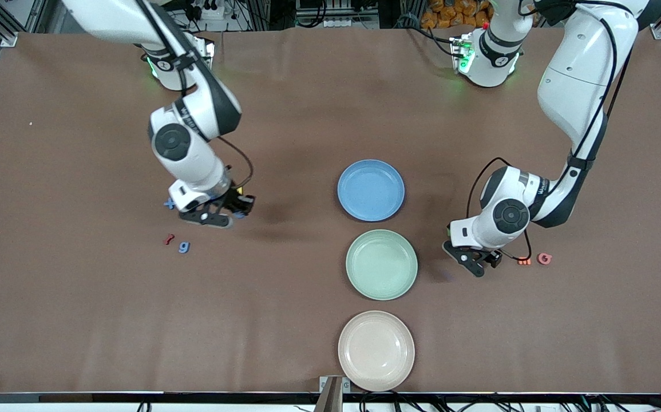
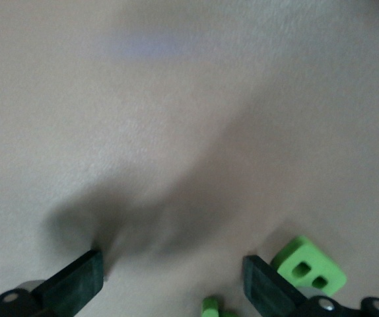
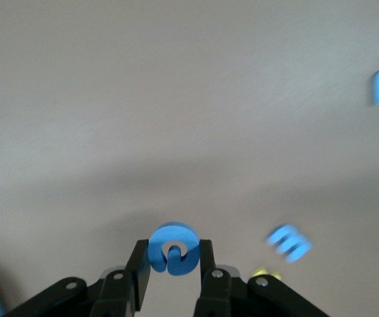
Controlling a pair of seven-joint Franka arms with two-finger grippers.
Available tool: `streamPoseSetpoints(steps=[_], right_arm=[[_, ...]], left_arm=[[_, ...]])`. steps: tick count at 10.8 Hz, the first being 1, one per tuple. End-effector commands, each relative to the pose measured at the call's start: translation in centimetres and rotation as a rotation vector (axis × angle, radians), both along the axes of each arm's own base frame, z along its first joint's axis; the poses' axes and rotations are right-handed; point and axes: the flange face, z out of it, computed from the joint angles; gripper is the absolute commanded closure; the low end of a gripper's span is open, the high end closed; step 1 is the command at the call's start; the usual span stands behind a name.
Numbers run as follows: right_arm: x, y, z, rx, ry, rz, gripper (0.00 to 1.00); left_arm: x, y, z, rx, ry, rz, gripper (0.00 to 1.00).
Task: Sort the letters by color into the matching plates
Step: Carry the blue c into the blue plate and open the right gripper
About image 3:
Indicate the blue letter C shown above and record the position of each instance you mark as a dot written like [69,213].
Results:
[176,232]

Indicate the brown table cover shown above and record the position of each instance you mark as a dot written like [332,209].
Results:
[110,99]

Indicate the blue letter E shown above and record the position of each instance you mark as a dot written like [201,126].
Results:
[292,242]

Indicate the yellow letter K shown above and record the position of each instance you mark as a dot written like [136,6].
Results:
[259,272]

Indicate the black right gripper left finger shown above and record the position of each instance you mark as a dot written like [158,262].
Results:
[117,294]

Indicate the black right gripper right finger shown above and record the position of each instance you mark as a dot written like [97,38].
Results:
[216,294]

